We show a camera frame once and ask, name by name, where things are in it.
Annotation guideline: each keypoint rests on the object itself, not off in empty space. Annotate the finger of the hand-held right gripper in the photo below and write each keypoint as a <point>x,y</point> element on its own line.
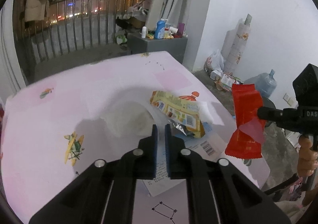
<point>290,125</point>
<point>278,113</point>

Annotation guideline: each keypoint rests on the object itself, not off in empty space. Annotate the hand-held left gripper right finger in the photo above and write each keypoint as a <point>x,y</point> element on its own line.
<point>167,144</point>

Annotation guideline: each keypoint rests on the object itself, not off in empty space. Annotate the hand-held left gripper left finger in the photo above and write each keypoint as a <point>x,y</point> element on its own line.
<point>154,144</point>

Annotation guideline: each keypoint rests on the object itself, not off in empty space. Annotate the red snack wrapper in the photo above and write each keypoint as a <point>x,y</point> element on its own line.
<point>246,114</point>

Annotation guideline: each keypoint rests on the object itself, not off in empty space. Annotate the yellow snack packet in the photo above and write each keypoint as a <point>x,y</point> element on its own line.
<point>178,109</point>

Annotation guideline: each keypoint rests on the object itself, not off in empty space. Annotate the white plastic bag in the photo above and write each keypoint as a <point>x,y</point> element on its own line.
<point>124,117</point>

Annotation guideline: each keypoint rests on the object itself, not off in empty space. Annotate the person's right forearm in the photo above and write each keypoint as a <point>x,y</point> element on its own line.
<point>310,196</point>

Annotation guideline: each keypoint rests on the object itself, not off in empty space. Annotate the person's right hand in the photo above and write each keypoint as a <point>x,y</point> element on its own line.
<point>305,157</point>

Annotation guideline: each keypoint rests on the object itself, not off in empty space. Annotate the white and blue tissue pack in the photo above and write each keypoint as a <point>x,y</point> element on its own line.
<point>193,147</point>

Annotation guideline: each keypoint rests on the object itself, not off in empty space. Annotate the blue water jug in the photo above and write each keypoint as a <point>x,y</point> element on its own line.
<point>264,83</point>

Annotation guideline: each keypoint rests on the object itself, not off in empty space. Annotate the pile of cartons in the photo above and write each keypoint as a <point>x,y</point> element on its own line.
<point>226,81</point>

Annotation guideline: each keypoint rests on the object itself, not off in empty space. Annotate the flower print wallpaper roll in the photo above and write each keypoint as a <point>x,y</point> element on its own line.
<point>226,47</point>
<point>241,45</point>

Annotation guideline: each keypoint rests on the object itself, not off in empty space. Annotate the filled plastic bag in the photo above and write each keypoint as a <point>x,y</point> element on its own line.
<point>215,62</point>

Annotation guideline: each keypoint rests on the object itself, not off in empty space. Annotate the beige cloth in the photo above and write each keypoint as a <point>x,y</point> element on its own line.
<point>293,214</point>

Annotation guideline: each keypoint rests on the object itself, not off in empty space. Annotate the grey cabinet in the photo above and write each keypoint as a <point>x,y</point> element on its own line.
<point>159,46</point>

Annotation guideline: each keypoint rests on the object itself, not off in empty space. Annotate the pink printed tablecloth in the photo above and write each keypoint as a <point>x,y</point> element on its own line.
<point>62,104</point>

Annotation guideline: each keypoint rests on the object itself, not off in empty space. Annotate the green and white packet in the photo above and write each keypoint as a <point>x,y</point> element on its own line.
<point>121,39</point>

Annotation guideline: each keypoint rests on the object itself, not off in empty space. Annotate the small white bottle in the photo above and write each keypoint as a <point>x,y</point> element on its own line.
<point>144,32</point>

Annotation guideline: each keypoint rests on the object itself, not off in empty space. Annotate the blue detergent bottle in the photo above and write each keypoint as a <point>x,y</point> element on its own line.
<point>160,30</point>

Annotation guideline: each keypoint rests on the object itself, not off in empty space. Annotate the white paper cup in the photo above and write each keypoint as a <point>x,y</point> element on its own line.
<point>174,30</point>

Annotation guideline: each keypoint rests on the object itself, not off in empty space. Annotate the purple cup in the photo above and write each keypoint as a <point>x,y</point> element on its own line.
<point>181,30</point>

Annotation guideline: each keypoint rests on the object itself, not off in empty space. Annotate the cardboard box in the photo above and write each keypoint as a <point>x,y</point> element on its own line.
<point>138,21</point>

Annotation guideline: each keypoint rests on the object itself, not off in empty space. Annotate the metal balcony railing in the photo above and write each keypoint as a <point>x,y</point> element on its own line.
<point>74,15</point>

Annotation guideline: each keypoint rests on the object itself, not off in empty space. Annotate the wall socket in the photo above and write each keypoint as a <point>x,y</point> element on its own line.
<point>289,99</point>

